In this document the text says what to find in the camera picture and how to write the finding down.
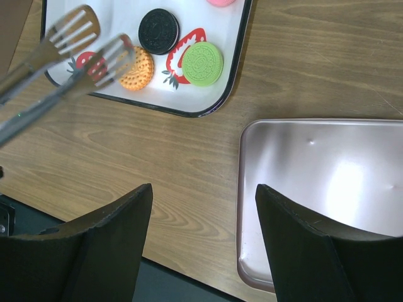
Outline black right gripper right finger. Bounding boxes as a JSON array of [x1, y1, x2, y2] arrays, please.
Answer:
[[255, 184, 402, 301]]

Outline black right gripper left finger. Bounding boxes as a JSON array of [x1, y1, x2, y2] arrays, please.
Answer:
[[1, 184, 153, 301]]

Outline rose gold tin lid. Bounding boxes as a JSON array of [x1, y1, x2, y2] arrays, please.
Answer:
[[236, 118, 402, 292]]

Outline steel slotted serving tongs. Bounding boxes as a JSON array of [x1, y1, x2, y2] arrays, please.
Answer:
[[1, 4, 135, 145]]

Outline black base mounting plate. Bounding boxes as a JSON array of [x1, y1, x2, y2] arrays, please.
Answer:
[[1, 195, 240, 301]]

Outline orange round dotted biscuit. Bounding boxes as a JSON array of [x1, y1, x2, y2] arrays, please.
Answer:
[[118, 46, 155, 91]]

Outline green sandwich cookie lower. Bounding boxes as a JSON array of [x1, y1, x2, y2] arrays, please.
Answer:
[[182, 42, 224, 87]]

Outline white strawberry print tray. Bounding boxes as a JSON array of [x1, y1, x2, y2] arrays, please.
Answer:
[[42, 1, 252, 118]]

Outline black sandwich cookie right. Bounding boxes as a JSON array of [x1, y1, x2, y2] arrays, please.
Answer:
[[138, 8, 180, 55]]

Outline pink sandwich cookie right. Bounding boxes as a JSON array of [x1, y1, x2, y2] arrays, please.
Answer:
[[207, 0, 236, 8]]

